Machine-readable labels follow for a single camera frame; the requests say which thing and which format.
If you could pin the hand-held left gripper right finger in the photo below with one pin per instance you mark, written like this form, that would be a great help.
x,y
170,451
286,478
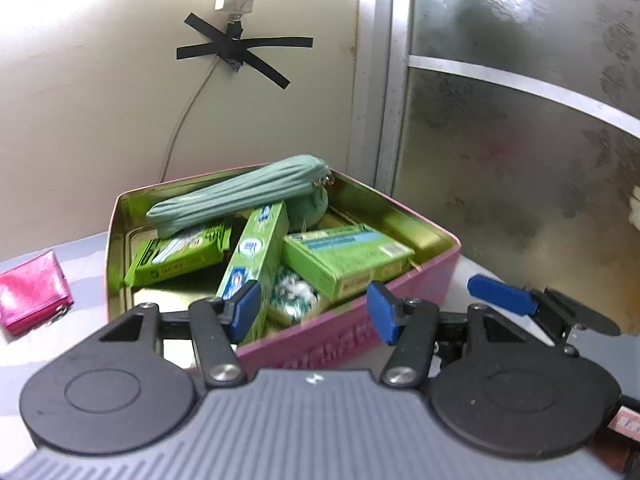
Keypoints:
x,y
382,310

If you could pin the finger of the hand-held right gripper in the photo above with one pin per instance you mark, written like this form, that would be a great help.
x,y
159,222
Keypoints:
x,y
500,294

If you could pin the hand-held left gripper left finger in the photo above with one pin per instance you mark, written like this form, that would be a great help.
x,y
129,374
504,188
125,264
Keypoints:
x,y
245,310

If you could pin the pink tin box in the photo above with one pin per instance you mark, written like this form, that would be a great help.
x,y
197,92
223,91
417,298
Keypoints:
x,y
427,285

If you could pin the green box with teal label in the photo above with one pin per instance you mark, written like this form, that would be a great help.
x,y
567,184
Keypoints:
x,y
350,260

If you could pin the green toothpaste box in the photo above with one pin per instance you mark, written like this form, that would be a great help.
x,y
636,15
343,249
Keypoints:
x,y
260,245

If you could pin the green wet wipes packet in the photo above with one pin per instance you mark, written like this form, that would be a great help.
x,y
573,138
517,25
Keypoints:
x,y
175,255

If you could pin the teal ribbed zipper pouch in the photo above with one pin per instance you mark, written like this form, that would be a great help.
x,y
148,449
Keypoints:
x,y
235,192

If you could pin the shiny pink zipper pouch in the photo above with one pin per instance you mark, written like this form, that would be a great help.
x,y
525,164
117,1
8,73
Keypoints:
x,y
32,292

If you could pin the white green patterned packet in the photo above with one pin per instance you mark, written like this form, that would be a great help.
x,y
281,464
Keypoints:
x,y
292,297

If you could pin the frosted glass aluminium door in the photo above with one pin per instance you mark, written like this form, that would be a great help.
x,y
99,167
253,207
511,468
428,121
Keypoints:
x,y
500,160

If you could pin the striped bed sheet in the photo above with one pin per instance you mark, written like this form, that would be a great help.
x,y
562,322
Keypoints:
x,y
75,355

